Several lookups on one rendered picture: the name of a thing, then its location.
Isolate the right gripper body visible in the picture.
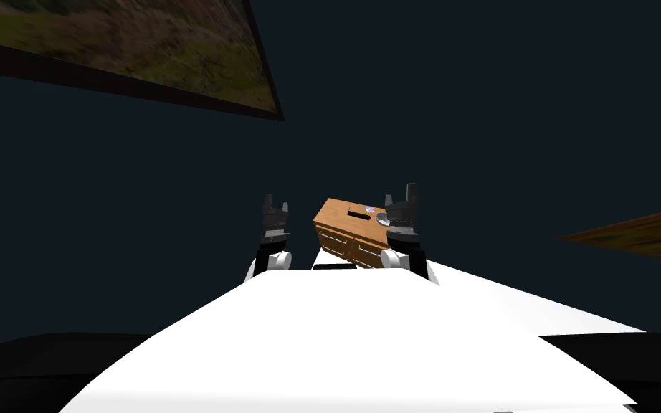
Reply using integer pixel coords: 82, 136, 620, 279
385, 199, 422, 230

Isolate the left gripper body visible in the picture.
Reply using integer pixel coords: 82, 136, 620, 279
261, 206, 291, 234

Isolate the wooden drawer cabinet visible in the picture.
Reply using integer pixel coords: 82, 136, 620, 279
313, 197, 394, 270

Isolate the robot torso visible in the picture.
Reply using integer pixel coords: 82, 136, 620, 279
60, 247, 647, 413

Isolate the dark framed landscape picture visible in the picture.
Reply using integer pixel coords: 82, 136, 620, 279
0, 0, 285, 123

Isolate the brown green flat panel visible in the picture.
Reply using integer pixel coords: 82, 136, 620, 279
558, 204, 661, 265

